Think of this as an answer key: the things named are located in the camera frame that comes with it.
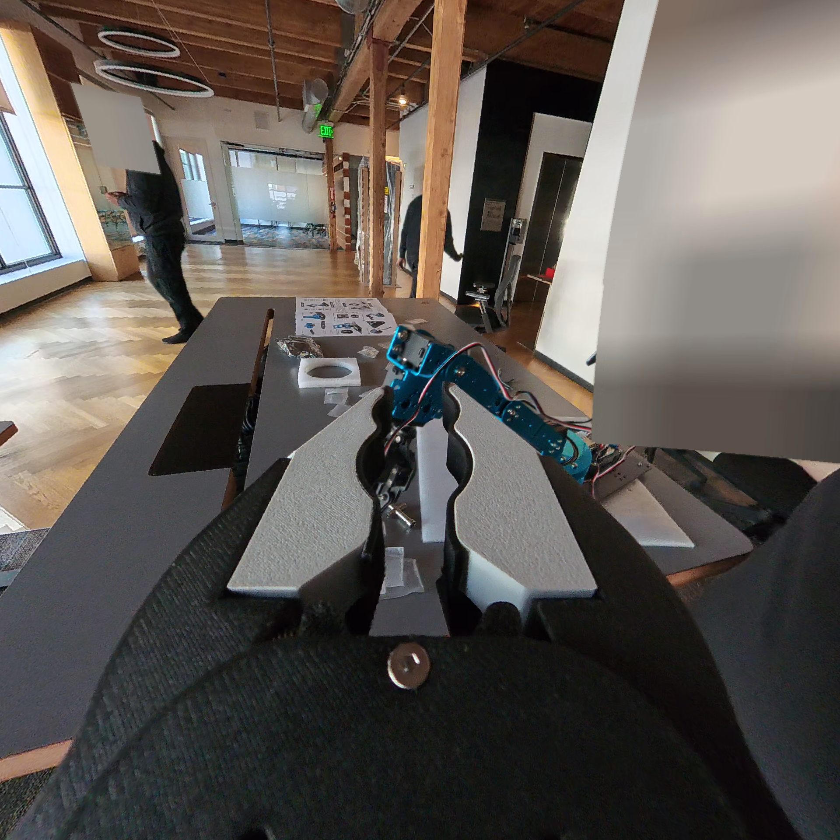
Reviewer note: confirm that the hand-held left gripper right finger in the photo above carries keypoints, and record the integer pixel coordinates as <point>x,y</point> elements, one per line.
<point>518,518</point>

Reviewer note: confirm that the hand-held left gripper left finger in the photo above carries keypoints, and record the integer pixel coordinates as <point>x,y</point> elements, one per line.
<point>308,518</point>

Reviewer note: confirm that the blue toy robot arm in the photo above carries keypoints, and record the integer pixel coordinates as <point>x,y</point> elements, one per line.
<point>525,420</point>

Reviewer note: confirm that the small metal socket wrench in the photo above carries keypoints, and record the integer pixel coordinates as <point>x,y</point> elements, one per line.
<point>401,517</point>

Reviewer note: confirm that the pile of small plastic bags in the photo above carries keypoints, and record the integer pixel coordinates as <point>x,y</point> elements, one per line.
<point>400,571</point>

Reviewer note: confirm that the robot control circuit board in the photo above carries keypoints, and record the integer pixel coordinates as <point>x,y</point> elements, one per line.
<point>617,469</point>

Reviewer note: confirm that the white foam sheet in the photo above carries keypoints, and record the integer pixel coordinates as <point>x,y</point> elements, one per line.
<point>646,518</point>

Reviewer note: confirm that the crumpled antistatic bag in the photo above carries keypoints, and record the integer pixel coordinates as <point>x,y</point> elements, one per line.
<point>298,346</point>

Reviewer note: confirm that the printed instruction sheet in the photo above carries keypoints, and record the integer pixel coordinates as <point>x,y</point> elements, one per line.
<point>341,315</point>

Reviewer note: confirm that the black office chair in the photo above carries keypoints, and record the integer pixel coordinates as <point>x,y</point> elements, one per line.
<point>499,295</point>

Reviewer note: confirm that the person's dark shirt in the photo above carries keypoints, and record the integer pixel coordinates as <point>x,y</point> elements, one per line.
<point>787,656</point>

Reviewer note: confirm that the frosted glass door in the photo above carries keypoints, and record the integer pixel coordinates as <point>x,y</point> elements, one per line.
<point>275,197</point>

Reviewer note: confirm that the white foam frame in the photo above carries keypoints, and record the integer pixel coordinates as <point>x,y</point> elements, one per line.
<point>308,375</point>

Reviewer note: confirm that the framed wall notice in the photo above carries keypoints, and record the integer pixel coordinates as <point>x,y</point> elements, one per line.
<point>493,214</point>

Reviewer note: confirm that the thin wooden support post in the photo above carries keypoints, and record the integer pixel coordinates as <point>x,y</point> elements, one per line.
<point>379,197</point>

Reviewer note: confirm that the thick wooden support post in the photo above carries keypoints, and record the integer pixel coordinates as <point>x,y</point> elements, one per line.
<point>443,164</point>

